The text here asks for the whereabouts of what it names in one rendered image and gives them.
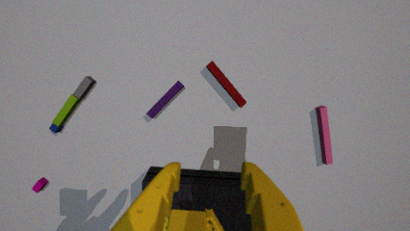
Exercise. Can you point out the pink rod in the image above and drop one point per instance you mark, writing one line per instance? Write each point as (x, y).
(325, 142)

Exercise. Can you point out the magenta block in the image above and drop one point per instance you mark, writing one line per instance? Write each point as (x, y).
(40, 185)

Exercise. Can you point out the dark red rod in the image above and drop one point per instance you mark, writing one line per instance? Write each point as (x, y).
(226, 83)

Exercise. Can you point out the purple rod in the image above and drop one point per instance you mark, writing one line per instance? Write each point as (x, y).
(165, 99)

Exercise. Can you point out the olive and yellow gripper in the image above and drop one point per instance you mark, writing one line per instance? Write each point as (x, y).
(269, 208)

